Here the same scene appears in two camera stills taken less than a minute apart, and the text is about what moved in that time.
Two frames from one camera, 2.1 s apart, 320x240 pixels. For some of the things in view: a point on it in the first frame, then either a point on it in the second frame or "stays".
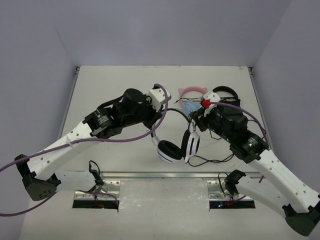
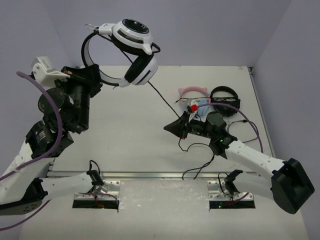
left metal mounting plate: x=109 y=186 stays
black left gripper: x=152 y=120 → x=89 y=78
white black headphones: x=170 y=151 → x=135 y=36
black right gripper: x=199 y=118 → x=178 y=127
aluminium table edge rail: x=152 y=175 stays
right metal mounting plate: x=217 y=191 stays
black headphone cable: x=195 y=160 → x=211 y=160
